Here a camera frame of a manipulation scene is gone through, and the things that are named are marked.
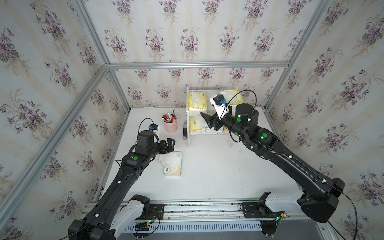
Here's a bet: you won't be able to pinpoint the white two-tier shelf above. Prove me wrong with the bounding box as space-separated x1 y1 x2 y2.
186 87 244 147

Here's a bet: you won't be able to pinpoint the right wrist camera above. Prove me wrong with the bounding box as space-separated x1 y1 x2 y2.
210 94 230 120

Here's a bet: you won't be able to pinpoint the black grey stapler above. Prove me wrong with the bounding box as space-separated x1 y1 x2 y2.
183 121 188 140

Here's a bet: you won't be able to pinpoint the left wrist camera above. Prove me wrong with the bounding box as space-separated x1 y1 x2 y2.
148 124 160 135

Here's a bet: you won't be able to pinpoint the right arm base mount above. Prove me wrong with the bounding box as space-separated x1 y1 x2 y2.
240 192 285 221

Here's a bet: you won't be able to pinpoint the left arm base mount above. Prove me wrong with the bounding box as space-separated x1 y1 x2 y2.
120 195 165 220

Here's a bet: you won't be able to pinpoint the pens in cup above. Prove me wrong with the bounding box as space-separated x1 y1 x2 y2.
162 109 177 124

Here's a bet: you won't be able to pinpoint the pink pen cup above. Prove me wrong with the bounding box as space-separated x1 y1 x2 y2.
164 119 178 134

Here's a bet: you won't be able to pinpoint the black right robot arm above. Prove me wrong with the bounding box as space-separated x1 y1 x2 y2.
201 94 345 223

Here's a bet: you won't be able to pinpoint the yellow tissue pack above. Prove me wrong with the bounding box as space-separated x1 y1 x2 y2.
220 90 244 107
189 116 207 135
188 92 208 112

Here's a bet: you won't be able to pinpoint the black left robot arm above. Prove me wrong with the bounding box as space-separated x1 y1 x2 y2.
66 124 176 240

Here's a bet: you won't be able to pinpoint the white tissue pack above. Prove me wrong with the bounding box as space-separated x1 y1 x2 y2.
159 152 183 177

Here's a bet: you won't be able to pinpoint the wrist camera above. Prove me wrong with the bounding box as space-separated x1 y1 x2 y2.
210 94 230 120
148 124 160 135

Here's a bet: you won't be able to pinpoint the blue tissue pack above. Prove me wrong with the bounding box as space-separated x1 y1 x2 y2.
206 127 226 134

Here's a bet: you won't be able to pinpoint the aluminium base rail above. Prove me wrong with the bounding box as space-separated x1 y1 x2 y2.
82 200 307 240

